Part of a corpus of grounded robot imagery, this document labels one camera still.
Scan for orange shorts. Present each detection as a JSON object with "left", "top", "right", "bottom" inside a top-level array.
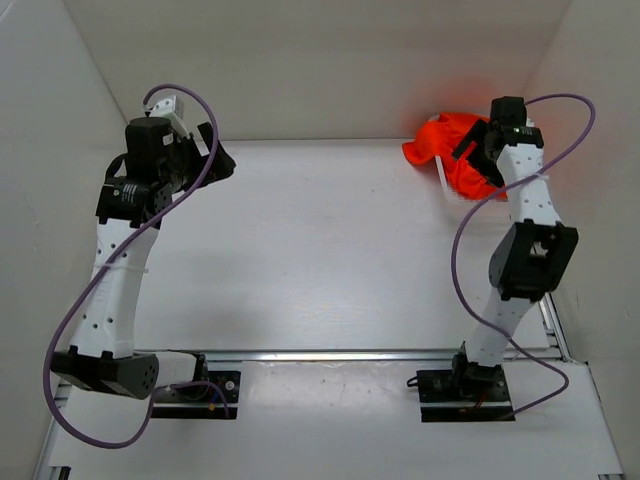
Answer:
[{"left": 402, "top": 112, "right": 497, "bottom": 201}]

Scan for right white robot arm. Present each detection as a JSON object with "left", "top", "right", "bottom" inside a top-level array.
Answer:
[{"left": 449, "top": 96, "right": 579, "bottom": 400}]

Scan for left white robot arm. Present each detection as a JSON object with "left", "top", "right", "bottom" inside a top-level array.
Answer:
[{"left": 51, "top": 116, "right": 236, "bottom": 400}]

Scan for white plastic basket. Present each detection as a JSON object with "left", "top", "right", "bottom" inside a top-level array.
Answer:
[{"left": 434, "top": 156, "right": 473, "bottom": 205}]

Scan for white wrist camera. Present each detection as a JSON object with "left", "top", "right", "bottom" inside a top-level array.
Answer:
[{"left": 145, "top": 94, "right": 184, "bottom": 121}]

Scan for aluminium rail frame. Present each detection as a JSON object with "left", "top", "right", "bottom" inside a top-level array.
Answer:
[{"left": 35, "top": 287, "right": 626, "bottom": 479}]

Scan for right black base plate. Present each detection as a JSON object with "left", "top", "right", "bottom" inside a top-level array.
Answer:
[{"left": 406, "top": 351, "right": 515, "bottom": 423}]

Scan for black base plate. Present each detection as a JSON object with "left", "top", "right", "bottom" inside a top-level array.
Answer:
[
  {"left": 152, "top": 353, "right": 241, "bottom": 421},
  {"left": 406, "top": 351, "right": 515, "bottom": 423}
]

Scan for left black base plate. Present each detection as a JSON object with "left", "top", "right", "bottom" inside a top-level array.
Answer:
[{"left": 152, "top": 353, "right": 241, "bottom": 421}]

